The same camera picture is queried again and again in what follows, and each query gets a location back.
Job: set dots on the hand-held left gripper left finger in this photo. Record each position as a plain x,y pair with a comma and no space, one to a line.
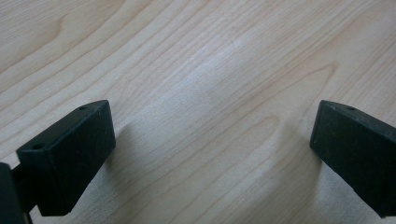
71,155

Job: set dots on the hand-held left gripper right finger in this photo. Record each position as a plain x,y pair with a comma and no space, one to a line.
358,149

